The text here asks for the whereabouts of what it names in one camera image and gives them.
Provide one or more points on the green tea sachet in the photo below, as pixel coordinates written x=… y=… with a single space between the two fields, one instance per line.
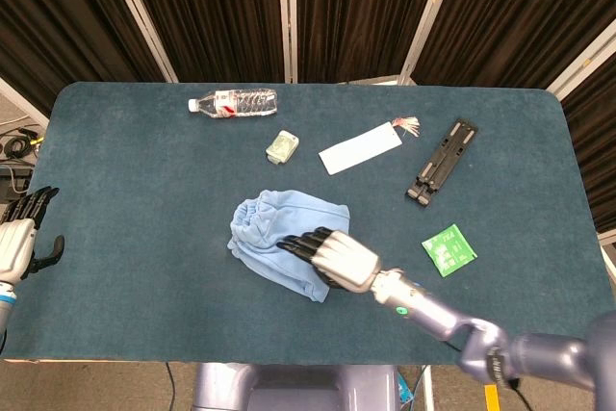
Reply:
x=449 y=250

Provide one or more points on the right purple-grey robot arm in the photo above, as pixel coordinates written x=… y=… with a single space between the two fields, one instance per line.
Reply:
x=481 y=339

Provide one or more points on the white bookmark with tassel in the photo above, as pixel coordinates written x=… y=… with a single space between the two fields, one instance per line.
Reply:
x=358 y=151

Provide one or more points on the light blue pants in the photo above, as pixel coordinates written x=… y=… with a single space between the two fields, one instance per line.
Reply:
x=284 y=223

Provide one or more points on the purple-grey robot torso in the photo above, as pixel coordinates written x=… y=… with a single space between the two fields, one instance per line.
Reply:
x=289 y=387

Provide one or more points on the black floor device box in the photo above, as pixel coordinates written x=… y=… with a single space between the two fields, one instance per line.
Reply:
x=9 y=180

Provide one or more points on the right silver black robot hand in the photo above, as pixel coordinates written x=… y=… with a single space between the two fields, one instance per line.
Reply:
x=344 y=262

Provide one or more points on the black folding stand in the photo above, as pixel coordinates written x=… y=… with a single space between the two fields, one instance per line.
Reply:
x=440 y=165

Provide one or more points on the clear plastic water bottle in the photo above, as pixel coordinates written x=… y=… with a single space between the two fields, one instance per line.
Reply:
x=240 y=103

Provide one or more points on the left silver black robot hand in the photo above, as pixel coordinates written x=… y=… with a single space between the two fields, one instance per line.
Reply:
x=17 y=242

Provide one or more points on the small pale green packet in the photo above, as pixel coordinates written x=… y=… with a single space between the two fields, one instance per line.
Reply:
x=282 y=146

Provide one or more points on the left purple-grey robot arm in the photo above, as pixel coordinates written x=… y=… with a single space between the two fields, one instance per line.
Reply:
x=5 y=305

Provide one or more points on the yellow floor tape strip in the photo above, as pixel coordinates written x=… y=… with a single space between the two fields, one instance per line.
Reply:
x=491 y=399

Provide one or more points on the black curtain divider panel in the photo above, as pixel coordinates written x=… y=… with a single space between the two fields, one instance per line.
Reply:
x=505 y=16
x=216 y=11
x=356 y=11
x=58 y=21

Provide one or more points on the blue felt table cover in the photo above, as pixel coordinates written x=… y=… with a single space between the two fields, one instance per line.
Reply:
x=135 y=238

